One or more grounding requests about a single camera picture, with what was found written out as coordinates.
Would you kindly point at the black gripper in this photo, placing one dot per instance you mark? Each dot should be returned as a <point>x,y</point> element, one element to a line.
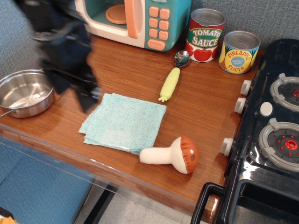
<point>64,53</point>

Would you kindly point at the small stainless steel pot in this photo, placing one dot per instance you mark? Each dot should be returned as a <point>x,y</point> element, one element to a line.
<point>25,93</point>

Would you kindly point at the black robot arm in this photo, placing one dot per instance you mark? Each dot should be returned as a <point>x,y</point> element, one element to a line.
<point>46,15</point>

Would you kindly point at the light blue folded cloth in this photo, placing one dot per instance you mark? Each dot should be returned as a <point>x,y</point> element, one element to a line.
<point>123,123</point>

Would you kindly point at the teal toy microwave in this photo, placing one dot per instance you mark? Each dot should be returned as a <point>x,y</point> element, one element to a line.
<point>149,24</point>

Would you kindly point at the plush brown white mushroom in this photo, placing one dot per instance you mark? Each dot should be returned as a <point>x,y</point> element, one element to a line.
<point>183,154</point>

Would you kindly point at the orange object bottom corner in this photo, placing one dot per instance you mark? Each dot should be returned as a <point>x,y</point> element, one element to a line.
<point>6,217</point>

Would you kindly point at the tomato sauce can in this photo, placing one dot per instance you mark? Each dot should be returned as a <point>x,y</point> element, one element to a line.
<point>205,30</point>

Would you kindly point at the white stove knob front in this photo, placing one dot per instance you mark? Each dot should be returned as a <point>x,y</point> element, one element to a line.
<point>227,146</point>

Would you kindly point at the white stove knob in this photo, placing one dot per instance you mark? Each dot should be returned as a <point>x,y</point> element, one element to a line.
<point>245,87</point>
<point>239,106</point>
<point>227,146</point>

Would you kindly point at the white stove knob middle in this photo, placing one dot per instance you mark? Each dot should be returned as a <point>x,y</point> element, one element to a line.
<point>239,106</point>

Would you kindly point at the pineapple slices can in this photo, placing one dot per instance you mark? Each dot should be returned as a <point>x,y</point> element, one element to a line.
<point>239,51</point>

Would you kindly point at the white stove knob rear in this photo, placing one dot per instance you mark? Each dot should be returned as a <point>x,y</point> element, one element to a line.
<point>245,87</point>

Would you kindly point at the black toy stove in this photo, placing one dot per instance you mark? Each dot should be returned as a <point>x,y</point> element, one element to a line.
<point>262,173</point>

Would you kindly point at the spoon with yellow-green handle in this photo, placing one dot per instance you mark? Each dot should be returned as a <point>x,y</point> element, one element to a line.
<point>181,59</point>

